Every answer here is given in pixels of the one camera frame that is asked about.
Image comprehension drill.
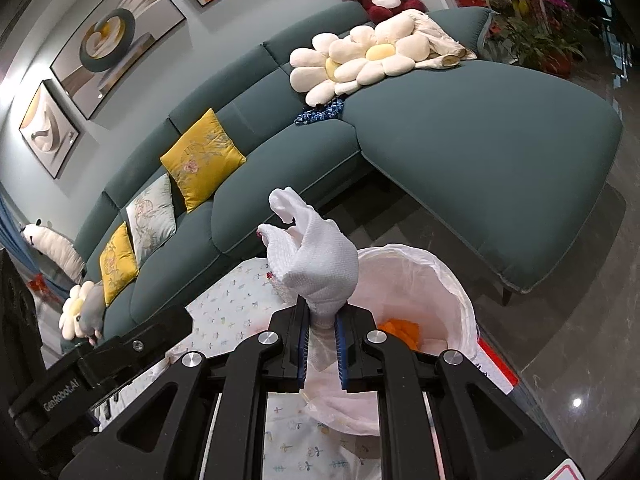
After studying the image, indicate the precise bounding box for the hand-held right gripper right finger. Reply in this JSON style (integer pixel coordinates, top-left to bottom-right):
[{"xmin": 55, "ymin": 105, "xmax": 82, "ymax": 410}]
[{"xmin": 336, "ymin": 307, "xmax": 573, "ymax": 480}]

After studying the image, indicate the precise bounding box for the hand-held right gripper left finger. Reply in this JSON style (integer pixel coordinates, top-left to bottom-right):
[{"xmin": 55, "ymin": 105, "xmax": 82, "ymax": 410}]
[{"xmin": 60, "ymin": 296, "xmax": 309, "ymax": 480}]

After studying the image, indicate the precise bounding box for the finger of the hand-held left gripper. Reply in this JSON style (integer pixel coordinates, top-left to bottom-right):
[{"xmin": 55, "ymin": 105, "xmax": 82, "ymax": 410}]
[{"xmin": 80, "ymin": 306, "xmax": 195, "ymax": 388}]

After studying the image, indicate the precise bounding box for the orange plastic bag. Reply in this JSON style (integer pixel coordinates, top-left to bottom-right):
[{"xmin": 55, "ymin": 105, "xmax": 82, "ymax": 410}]
[{"xmin": 377, "ymin": 317, "xmax": 422, "ymax": 349}]

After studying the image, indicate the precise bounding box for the white tissue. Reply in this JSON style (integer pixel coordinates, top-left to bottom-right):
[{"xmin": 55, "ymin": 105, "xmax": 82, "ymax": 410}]
[{"xmin": 257, "ymin": 186, "xmax": 360, "ymax": 372}]

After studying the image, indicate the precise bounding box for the white-lined trash bin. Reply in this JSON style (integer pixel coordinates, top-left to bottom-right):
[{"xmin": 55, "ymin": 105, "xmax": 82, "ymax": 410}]
[{"xmin": 304, "ymin": 243, "xmax": 481, "ymax": 437}]

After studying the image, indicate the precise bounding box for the grey plush toy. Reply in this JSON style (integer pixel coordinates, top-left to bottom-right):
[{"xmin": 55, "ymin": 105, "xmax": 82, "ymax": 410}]
[{"xmin": 82, "ymin": 285, "xmax": 107, "ymax": 347}]

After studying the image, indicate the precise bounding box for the white flower shaped cushion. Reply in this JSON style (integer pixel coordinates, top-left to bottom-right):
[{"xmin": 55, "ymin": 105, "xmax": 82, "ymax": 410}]
[
  {"xmin": 345, "ymin": 12, "xmax": 432, "ymax": 87},
  {"xmin": 59, "ymin": 281, "xmax": 96, "ymax": 342},
  {"xmin": 290, "ymin": 32, "xmax": 383, "ymax": 107}
]

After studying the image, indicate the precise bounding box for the yellow embroidered cushion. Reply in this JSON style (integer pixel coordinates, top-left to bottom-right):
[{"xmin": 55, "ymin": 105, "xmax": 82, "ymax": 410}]
[
  {"xmin": 160, "ymin": 108, "xmax": 247, "ymax": 213},
  {"xmin": 99, "ymin": 221, "xmax": 140, "ymax": 307}
]

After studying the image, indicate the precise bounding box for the grey floral cushion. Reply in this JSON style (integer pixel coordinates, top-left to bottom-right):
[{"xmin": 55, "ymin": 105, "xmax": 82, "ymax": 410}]
[{"xmin": 125, "ymin": 173, "xmax": 179, "ymax": 266}]

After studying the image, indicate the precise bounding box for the white panda plush toy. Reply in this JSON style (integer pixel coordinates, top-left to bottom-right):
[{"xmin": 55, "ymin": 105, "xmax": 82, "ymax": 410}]
[{"xmin": 20, "ymin": 220, "xmax": 87, "ymax": 284}]

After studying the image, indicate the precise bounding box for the white red paper sheet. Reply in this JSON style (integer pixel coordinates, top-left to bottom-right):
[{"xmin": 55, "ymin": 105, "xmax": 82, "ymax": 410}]
[{"xmin": 475, "ymin": 337, "xmax": 521, "ymax": 397}]

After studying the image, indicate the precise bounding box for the blue curtain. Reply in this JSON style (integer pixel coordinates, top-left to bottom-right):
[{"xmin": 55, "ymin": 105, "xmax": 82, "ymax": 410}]
[{"xmin": 0, "ymin": 195, "xmax": 37, "ymax": 273}]

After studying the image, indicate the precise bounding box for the teal sectional sofa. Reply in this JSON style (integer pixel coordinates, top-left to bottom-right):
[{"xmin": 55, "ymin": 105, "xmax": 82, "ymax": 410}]
[{"xmin": 60, "ymin": 2, "xmax": 625, "ymax": 361}]

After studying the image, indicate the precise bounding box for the blue patterned cloth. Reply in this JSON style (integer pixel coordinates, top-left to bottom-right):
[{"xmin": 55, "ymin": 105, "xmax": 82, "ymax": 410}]
[{"xmin": 294, "ymin": 98, "xmax": 347, "ymax": 126}]

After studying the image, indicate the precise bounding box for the beige quilted blanket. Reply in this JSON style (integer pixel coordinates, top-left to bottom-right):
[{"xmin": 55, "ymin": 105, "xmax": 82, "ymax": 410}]
[{"xmin": 400, "ymin": 10, "xmax": 479, "ymax": 69}]

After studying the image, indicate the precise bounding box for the potted green plant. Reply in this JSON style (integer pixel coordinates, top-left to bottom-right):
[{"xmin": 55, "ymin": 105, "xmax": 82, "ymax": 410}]
[{"xmin": 492, "ymin": 0, "xmax": 588, "ymax": 79}]

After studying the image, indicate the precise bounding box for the small framed wall picture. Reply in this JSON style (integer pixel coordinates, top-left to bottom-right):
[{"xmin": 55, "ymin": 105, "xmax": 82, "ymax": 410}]
[{"xmin": 19, "ymin": 80, "xmax": 81, "ymax": 180}]

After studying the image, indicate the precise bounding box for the large framed wall picture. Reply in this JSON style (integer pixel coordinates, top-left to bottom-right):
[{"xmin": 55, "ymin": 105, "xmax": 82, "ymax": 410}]
[{"xmin": 50, "ymin": 0, "xmax": 187, "ymax": 121}]

